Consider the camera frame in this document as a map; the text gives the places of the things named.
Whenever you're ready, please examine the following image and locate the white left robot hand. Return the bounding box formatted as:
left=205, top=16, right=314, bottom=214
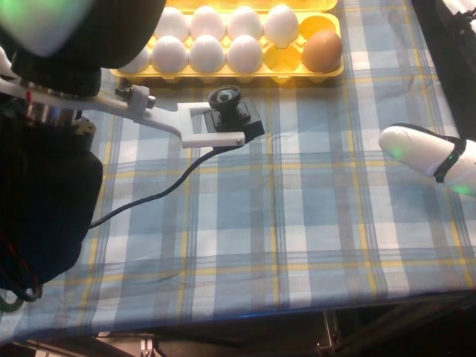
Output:
left=0, top=0, right=167, bottom=71

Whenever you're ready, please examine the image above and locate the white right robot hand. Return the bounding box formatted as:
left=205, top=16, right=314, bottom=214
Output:
left=440, top=0, right=476, bottom=36

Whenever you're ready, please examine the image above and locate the brown egg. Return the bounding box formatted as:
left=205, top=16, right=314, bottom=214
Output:
left=301, top=29, right=343, bottom=74

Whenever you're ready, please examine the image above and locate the yellow egg carton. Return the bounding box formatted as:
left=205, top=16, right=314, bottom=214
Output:
left=109, top=0, right=345, bottom=86

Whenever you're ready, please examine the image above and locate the blue plaid tablecloth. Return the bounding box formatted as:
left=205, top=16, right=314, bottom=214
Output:
left=0, top=0, right=476, bottom=345

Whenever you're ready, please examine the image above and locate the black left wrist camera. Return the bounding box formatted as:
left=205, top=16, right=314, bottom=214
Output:
left=203, top=84, right=266, bottom=147

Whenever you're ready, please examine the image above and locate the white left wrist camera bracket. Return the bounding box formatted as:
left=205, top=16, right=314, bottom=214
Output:
left=0, top=76, right=247, bottom=149

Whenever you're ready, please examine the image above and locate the black left camera cable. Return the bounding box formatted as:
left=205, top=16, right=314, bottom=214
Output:
left=89, top=145, right=226, bottom=228

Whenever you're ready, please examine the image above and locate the silver aluminium frame leg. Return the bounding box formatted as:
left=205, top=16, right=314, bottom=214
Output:
left=139, top=332, right=158, bottom=357
left=320, top=310, right=344, bottom=355

